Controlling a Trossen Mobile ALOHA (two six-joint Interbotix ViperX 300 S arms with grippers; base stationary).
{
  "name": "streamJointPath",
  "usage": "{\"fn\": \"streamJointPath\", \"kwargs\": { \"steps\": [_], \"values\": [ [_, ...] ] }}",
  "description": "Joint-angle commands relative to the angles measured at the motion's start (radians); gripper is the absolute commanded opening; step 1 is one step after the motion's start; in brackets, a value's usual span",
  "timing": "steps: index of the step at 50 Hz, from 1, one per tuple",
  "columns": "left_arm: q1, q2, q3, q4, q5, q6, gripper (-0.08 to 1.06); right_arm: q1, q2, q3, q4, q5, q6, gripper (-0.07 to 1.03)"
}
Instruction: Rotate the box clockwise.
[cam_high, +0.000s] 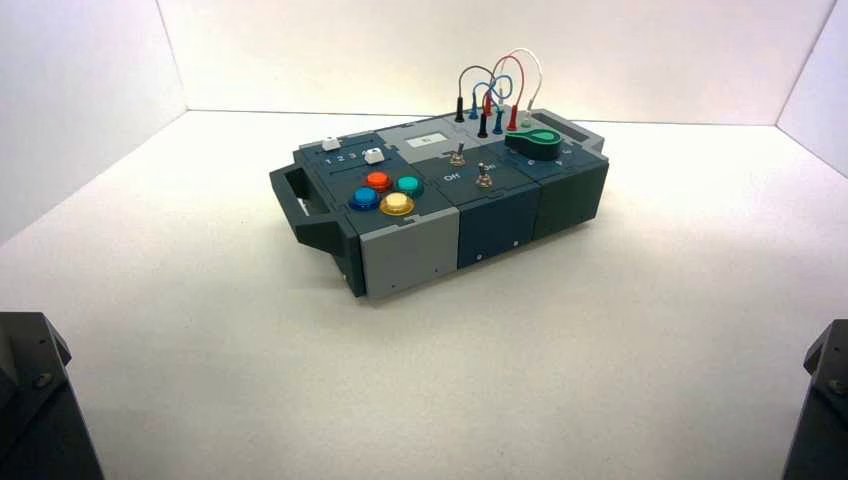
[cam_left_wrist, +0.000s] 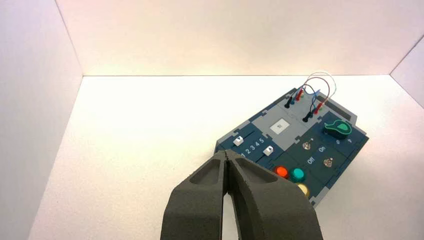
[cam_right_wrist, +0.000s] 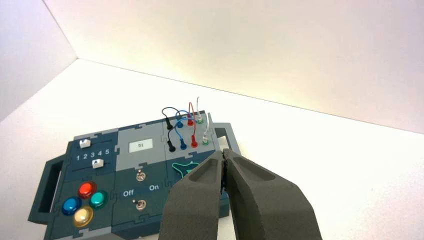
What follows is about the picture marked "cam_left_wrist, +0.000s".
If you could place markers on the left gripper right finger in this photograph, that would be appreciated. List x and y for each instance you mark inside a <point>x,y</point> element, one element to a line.
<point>268,208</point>

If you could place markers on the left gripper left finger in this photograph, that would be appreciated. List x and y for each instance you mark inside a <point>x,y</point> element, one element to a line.
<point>195,205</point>

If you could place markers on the blue and grey control box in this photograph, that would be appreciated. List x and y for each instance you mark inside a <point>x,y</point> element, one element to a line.
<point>291,140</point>

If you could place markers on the orange push button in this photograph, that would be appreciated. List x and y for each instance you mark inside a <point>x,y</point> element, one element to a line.
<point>282,171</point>

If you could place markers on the yellow push button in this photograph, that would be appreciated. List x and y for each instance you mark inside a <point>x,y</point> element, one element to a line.
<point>303,189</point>

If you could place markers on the teal push button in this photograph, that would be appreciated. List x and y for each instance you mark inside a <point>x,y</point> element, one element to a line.
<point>297,174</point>

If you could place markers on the white slider knob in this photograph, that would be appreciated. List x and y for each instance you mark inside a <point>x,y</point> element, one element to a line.
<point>268,151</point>
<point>238,141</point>

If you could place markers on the green and black rotary knob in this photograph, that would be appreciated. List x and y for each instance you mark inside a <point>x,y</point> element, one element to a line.
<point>338,130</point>

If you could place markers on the metal toggle switch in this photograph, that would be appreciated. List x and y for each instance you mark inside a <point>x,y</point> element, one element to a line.
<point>307,145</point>
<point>328,162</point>

